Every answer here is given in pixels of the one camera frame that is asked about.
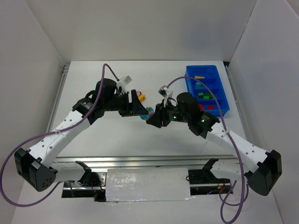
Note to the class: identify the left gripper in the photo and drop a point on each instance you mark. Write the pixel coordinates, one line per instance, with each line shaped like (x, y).
(128, 104)

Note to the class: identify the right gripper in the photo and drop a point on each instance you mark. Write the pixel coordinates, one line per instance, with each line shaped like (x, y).
(162, 114)

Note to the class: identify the teal printed round lego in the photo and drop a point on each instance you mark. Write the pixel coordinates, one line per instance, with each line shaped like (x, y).
(150, 111)

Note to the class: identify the red arch lego brick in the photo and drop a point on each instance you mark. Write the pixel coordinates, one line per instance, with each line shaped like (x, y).
(201, 107)

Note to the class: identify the small green lego brick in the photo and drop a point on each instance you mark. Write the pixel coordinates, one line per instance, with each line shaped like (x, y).
(201, 94)

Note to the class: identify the teal rectangular lego brick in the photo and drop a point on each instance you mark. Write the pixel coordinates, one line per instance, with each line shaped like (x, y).
(199, 87)

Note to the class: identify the red rectangular lego brick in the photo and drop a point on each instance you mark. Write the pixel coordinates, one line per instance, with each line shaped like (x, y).
(210, 107)

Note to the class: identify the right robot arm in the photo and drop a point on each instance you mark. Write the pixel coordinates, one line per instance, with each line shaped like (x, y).
(261, 168)

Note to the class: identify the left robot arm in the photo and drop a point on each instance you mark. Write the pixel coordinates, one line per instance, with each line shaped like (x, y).
(36, 165)

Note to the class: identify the blue divided plastic bin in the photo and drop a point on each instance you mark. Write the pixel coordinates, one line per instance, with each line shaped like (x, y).
(212, 83)

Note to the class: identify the white foil tape panel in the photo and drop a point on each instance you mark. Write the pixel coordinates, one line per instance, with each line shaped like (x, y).
(147, 185)

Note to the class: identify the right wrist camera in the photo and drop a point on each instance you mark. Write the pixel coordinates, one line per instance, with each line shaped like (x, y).
(167, 93)

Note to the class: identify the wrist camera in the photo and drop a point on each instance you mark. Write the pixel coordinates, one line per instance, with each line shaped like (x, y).
(167, 93)
(124, 81)

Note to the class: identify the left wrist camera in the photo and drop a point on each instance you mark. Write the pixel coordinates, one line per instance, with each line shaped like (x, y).
(124, 81)

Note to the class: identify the aluminium front rail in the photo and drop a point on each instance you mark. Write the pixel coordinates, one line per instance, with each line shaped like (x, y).
(103, 163)

